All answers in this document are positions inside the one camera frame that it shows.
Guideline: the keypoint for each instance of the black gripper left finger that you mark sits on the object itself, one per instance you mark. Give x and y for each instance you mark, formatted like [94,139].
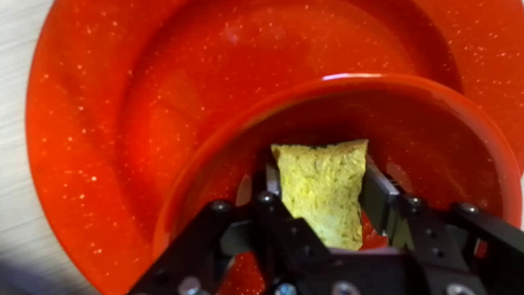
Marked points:
[268,208]

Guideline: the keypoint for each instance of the yellow sponge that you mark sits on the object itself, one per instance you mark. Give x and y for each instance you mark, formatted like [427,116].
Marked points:
[325,186]

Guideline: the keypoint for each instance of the red bowl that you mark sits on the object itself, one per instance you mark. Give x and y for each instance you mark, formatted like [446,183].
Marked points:
[427,132]

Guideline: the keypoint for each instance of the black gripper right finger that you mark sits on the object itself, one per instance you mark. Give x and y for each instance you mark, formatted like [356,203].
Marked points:
[383,203]

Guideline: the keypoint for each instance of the red plate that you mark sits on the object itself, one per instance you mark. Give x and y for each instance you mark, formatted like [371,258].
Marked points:
[137,109]

